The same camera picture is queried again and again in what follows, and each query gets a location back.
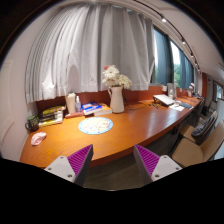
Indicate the round light blue mouse pad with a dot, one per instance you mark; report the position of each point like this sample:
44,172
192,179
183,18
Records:
95,125

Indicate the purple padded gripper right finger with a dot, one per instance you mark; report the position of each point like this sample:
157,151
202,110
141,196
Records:
153,167

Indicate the pink computer mouse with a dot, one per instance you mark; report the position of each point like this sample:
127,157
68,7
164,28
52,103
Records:
38,138

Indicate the cream book under blue book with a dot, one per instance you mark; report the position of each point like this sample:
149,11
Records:
105,110

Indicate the stack of yellow books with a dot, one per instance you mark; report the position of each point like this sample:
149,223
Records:
51,116

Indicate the white tissue canister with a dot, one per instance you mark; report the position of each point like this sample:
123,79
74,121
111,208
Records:
70,102

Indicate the white sheer curtain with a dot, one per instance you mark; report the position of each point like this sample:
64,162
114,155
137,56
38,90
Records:
69,53

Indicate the white ceramic pitcher vase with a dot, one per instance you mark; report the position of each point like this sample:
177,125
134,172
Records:
116,99

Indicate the silver laptop on stand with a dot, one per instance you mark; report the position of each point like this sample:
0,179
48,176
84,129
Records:
164,99

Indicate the clear sanitizer bottle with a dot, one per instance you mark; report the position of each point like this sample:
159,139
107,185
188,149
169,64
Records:
78,104

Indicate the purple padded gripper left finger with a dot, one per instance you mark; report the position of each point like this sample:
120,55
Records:
73,168

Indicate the dark green mug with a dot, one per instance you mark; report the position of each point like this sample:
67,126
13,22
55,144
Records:
32,123

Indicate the white flower bouquet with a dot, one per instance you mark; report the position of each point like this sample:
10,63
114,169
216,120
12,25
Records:
113,78

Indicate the beige chair with dark cushion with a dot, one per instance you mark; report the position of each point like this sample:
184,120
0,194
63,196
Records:
199,134

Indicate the beige chair near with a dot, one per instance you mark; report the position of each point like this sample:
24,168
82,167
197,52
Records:
188,153

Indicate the white paper sheet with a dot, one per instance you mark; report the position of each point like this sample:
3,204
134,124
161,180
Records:
177,107

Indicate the dark blue curtain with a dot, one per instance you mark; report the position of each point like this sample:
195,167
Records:
171,64

